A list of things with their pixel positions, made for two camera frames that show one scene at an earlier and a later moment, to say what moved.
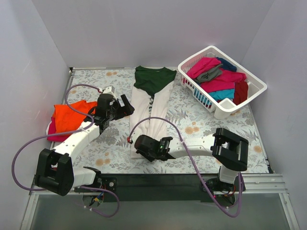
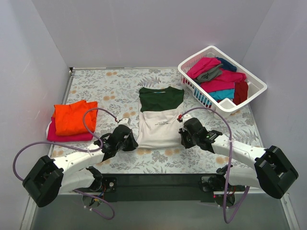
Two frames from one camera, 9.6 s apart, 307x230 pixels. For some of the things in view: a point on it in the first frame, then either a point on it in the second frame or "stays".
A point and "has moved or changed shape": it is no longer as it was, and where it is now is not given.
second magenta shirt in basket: (226, 82) stays
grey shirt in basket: (215, 72) stays
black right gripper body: (143, 147) → (186, 138)
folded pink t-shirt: (52, 130) stays
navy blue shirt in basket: (226, 65) stays
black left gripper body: (119, 108) → (129, 143)
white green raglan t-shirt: (149, 95) has moved or changed shape
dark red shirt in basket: (241, 91) stays
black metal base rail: (173, 188) stays
